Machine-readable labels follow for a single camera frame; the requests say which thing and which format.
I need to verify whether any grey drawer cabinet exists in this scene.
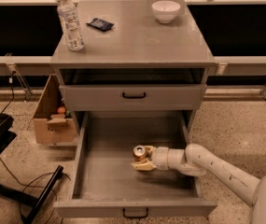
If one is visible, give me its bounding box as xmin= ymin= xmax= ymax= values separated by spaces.
xmin=49 ymin=0 xmax=218 ymax=220

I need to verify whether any white ceramic bowl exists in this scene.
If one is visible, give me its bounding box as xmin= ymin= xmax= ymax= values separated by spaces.
xmin=151 ymin=1 xmax=181 ymax=23

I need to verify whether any dark blue snack packet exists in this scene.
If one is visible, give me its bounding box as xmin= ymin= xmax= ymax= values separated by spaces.
xmin=86 ymin=18 xmax=114 ymax=32

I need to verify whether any closed grey upper drawer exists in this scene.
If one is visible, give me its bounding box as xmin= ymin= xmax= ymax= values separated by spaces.
xmin=60 ymin=84 xmax=206 ymax=111

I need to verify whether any brown cardboard box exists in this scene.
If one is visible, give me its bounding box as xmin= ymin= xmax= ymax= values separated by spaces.
xmin=33 ymin=75 xmax=77 ymax=144

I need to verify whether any black chair frame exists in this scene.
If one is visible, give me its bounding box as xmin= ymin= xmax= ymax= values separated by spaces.
xmin=0 ymin=90 xmax=58 ymax=224

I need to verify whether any black upper drawer handle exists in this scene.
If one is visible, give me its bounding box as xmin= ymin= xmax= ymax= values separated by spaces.
xmin=121 ymin=92 xmax=147 ymax=99

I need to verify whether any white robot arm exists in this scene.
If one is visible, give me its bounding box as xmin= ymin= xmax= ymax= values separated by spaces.
xmin=132 ymin=144 xmax=266 ymax=224

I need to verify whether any black floor cable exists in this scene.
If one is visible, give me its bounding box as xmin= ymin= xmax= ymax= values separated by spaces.
xmin=0 ymin=72 xmax=71 ymax=224

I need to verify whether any open grey bottom drawer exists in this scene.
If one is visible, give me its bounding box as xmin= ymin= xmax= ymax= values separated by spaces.
xmin=54 ymin=111 xmax=217 ymax=217

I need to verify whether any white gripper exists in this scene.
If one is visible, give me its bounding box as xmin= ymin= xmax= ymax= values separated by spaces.
xmin=132 ymin=146 xmax=169 ymax=171

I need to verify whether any black bottom drawer handle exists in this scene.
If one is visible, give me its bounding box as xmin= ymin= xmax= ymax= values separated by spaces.
xmin=122 ymin=208 xmax=149 ymax=219

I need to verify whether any black drawer handle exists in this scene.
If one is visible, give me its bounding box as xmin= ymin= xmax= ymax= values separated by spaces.
xmin=122 ymin=208 xmax=149 ymax=219
xmin=121 ymin=92 xmax=147 ymax=99

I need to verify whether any orange fruit in box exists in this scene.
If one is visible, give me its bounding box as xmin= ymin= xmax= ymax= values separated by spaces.
xmin=57 ymin=106 xmax=66 ymax=114

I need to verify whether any orange soda can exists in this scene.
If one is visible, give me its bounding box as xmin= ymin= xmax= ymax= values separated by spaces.
xmin=133 ymin=145 xmax=147 ymax=161

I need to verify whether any clear plastic water bottle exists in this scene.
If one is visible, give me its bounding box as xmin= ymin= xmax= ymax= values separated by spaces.
xmin=57 ymin=0 xmax=84 ymax=51

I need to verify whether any metal railing bracket left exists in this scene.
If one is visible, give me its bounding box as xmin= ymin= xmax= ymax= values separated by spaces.
xmin=5 ymin=53 xmax=33 ymax=102

